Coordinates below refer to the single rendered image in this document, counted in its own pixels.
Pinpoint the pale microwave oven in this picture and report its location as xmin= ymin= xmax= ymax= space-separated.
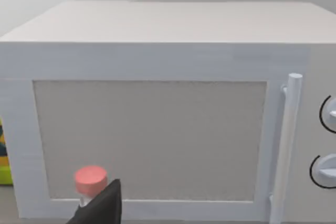
xmin=0 ymin=1 xmax=336 ymax=224

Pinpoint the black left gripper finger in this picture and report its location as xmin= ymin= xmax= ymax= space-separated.
xmin=66 ymin=178 xmax=123 ymax=224

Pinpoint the green and yellow box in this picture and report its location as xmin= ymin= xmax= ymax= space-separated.
xmin=0 ymin=115 xmax=13 ymax=186

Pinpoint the white microwave knob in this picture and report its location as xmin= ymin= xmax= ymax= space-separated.
xmin=319 ymin=94 xmax=336 ymax=133
xmin=309 ymin=154 xmax=336 ymax=189

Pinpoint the pale microwave door handle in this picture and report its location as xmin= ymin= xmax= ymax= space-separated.
xmin=268 ymin=72 xmax=303 ymax=224

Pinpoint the bottle with red cap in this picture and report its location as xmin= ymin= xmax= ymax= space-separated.
xmin=74 ymin=165 xmax=109 ymax=208

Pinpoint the pale microwave door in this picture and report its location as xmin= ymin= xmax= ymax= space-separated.
xmin=0 ymin=42 xmax=310 ymax=221

